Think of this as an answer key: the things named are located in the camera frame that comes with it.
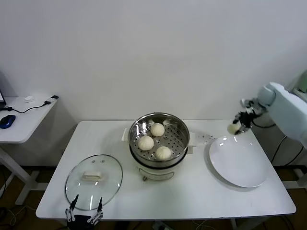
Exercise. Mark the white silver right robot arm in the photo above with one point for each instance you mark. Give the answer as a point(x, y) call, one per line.
point(287, 110)

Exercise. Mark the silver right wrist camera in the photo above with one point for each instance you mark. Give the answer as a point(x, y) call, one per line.
point(247, 103)

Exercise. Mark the white steamed baozi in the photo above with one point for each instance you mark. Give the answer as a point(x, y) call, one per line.
point(163, 152)
point(146, 143)
point(157, 129)
point(232, 129)

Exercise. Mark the stainless steel steamer basket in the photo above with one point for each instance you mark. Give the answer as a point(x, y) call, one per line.
point(177, 141)

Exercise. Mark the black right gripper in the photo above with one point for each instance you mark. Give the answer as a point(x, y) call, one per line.
point(245, 117)

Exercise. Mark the white side desk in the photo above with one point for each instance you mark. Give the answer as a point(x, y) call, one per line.
point(19, 134)

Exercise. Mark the blue computer mouse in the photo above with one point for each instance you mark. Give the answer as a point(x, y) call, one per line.
point(7, 121)

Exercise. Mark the pale green object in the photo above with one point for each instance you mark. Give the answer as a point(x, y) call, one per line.
point(303, 82)

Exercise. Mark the white round plate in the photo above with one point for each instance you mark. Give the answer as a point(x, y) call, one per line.
point(237, 163)

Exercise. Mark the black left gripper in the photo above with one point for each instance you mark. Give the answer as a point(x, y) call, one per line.
point(80, 222)

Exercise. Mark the small white desk object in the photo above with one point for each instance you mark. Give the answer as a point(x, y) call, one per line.
point(28, 98)

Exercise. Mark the black laptop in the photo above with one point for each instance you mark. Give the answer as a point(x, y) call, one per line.
point(2, 97)

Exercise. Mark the cream electric cooker base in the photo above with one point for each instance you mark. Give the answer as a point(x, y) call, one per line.
point(156, 172)

